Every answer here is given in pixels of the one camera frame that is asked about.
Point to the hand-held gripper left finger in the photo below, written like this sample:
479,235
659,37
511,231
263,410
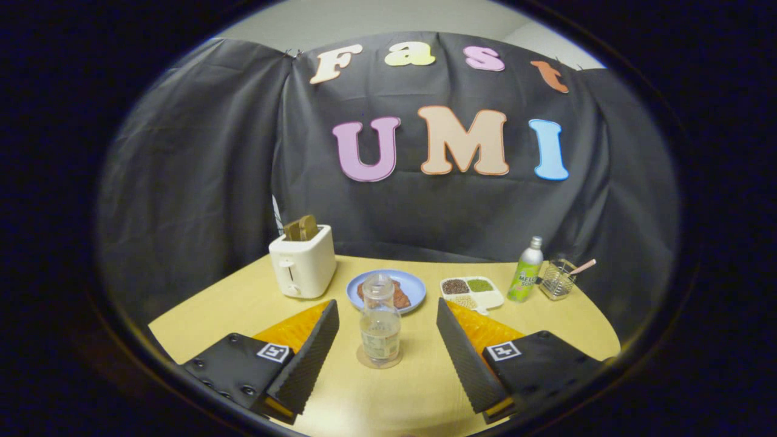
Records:
309,355

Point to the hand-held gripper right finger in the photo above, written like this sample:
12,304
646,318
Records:
464,355

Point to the round brown coaster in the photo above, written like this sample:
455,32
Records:
362,363

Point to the clear plastic juice bottle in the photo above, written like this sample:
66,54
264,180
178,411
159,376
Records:
380,331

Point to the clear glass cup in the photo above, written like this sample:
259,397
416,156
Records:
555,283

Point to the green soda bottle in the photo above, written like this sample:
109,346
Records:
523,279

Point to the beige beans pile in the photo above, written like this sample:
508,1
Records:
466,301

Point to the white divided tray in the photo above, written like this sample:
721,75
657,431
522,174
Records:
493,299

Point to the dark brown beans pile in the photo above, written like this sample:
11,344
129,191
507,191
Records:
455,286

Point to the green beans pile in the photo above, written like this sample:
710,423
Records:
479,284

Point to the wooden table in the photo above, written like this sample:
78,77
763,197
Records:
394,397

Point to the brown meat slice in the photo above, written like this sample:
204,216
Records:
402,297

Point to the blue plate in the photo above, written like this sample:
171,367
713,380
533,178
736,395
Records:
414,286

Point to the white toaster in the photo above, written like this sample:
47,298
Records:
309,262

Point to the brown toast slice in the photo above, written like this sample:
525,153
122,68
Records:
291,231
308,227

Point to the pink straw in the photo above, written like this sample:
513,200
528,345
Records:
586,266

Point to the black backdrop cloth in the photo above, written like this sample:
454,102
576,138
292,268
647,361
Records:
212,182

